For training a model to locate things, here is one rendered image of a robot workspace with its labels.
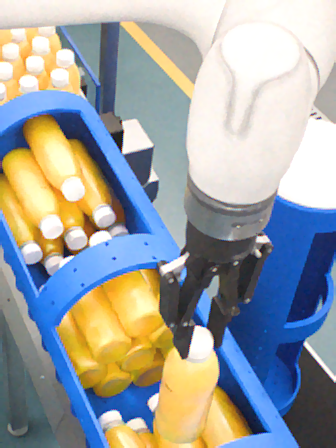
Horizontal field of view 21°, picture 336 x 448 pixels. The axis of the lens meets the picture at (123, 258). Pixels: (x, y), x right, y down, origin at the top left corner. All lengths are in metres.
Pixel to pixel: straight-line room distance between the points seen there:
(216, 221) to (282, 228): 1.06
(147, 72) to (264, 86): 3.08
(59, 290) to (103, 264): 0.09
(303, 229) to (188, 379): 0.86
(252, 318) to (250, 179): 1.37
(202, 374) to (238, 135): 0.41
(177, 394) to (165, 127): 2.50
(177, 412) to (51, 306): 0.38
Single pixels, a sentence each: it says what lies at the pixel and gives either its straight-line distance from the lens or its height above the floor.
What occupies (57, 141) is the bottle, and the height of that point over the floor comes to 1.19.
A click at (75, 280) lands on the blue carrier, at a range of 1.44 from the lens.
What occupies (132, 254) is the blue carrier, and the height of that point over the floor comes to 1.23.
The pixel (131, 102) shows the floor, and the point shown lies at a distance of 3.67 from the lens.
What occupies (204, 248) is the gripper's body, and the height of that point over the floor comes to 1.65.
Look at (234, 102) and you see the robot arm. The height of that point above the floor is 1.84.
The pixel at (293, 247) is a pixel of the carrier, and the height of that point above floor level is 0.90.
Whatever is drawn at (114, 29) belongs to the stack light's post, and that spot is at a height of 1.00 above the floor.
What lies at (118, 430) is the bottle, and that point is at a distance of 1.42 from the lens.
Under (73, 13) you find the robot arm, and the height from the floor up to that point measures 1.81.
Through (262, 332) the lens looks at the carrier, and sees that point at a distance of 2.20.
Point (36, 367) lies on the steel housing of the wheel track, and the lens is 1.74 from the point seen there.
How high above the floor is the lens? 2.32
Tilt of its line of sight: 49 degrees down
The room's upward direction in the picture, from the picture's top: 5 degrees clockwise
